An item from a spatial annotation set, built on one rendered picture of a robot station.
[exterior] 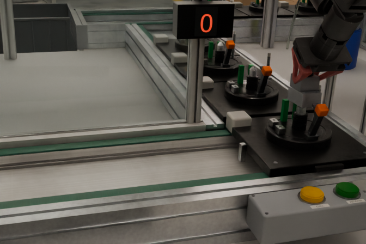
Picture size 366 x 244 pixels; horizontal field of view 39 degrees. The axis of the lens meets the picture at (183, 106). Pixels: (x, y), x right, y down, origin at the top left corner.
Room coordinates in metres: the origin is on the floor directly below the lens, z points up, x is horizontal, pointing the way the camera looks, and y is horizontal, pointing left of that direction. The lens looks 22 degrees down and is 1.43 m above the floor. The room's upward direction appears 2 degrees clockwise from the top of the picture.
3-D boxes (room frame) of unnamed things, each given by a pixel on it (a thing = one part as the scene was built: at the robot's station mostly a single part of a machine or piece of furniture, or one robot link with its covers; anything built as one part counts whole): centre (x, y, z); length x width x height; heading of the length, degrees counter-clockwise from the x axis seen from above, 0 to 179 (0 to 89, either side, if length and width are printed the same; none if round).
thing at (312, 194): (0.78, -0.23, 0.96); 0.04 x 0.04 x 0.02
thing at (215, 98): (1.25, -0.17, 1.01); 0.24 x 0.24 x 0.13; 17
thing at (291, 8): (2.51, -0.60, 1.01); 0.24 x 0.24 x 0.13; 17
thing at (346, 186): (0.80, -0.30, 0.96); 0.04 x 0.04 x 0.02
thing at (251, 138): (1.01, -0.25, 0.96); 0.24 x 0.24 x 0.02; 17
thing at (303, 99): (1.01, -0.25, 1.08); 0.08 x 0.04 x 0.07; 17
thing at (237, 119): (1.07, -0.13, 0.97); 0.05 x 0.05 x 0.04; 17
